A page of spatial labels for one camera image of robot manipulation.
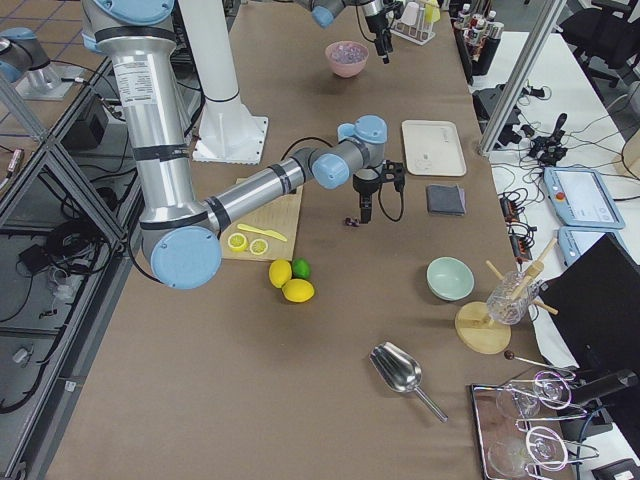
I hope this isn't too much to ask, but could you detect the yellow lemon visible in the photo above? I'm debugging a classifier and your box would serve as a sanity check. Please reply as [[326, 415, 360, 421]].
[[282, 278, 315, 303], [268, 259, 293, 289]]

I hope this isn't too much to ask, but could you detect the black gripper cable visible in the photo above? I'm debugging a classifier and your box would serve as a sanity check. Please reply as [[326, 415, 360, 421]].
[[377, 182, 405, 223]]

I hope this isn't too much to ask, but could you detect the clear ice cubes pile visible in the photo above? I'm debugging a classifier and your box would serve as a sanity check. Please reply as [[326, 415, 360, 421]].
[[329, 42, 368, 65]]

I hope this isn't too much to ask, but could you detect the steel ice scoop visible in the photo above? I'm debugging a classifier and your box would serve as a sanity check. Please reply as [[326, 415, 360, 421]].
[[369, 341, 449, 423]]

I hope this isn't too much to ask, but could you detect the white wire cup rack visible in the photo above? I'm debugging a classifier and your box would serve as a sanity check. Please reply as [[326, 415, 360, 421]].
[[391, 0, 441, 46]]

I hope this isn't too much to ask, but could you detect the clear textured glass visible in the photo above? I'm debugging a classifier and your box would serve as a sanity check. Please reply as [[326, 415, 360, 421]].
[[486, 271, 540, 325]]

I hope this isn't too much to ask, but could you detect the yellow lemon far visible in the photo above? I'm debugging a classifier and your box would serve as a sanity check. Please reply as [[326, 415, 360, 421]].
[[268, 259, 293, 289]]

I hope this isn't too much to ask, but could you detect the bamboo cutting board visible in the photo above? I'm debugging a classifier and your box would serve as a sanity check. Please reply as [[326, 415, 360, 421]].
[[218, 177, 304, 263]]

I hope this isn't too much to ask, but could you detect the cream rabbit tray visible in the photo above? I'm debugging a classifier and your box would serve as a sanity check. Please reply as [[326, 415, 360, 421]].
[[401, 120, 467, 177]]

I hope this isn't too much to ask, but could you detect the green lime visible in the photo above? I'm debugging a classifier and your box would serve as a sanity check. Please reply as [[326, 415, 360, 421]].
[[291, 258, 311, 280]]

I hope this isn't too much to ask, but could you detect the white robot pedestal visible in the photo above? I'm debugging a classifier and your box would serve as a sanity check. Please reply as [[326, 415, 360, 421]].
[[179, 0, 268, 165]]

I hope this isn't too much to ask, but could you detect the light blue cup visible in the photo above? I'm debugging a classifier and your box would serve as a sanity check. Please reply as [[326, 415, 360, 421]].
[[337, 123, 355, 143]]

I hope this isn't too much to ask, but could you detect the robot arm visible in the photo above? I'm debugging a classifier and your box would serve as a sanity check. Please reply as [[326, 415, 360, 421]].
[[296, 0, 404, 64], [82, 1, 387, 289]]

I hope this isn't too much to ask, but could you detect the grey folded cloth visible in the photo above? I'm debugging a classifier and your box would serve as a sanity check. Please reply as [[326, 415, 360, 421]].
[[426, 184, 466, 216]]

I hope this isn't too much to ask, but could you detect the blue teach pendant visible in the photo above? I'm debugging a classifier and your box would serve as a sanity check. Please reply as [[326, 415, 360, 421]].
[[557, 226, 626, 267], [543, 167, 626, 230]]

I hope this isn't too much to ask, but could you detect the lemon half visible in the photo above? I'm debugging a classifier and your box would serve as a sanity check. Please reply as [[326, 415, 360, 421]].
[[249, 238, 269, 256], [227, 232, 249, 252]]

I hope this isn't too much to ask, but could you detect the blue teach pendant near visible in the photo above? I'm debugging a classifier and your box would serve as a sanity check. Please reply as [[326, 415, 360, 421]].
[[557, 226, 626, 267]]

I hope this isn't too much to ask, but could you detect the yellow plastic knife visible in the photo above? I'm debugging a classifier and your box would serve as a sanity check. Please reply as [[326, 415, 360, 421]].
[[236, 223, 288, 242]]

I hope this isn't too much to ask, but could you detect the yellow lemon near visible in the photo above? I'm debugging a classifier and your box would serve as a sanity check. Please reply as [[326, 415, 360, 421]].
[[282, 278, 315, 303]]

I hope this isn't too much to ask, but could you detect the lemon half upper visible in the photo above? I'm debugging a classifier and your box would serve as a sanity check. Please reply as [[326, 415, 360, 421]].
[[227, 232, 249, 252]]

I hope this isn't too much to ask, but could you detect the blue teach pendant far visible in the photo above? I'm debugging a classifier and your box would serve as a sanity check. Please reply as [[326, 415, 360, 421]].
[[543, 167, 626, 230]]

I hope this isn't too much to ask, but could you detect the wine glass rack tray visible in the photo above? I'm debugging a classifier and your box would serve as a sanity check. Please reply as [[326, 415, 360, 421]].
[[467, 369, 640, 480]]

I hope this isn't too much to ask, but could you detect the wooden cup tree stand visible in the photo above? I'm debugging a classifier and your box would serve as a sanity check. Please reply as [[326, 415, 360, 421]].
[[455, 238, 558, 354]]

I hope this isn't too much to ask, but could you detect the aluminium frame post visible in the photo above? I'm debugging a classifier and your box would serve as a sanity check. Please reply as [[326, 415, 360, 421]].
[[478, 0, 567, 157]]

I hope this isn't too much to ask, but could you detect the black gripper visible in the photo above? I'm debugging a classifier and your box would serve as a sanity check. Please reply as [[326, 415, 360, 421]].
[[364, 9, 393, 64], [353, 169, 381, 224]]

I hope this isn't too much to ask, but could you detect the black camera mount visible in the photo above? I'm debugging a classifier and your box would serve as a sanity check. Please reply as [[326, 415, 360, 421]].
[[380, 160, 405, 194]]

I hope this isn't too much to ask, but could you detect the lemon half lower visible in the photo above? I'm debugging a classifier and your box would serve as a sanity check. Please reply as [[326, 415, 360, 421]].
[[249, 238, 269, 256]]

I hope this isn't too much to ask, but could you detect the mint green bowl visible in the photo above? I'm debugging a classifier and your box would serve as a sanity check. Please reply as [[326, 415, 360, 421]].
[[426, 257, 475, 301]]

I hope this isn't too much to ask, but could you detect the pink bowl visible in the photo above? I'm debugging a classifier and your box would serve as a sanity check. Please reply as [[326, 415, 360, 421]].
[[325, 40, 369, 78]]

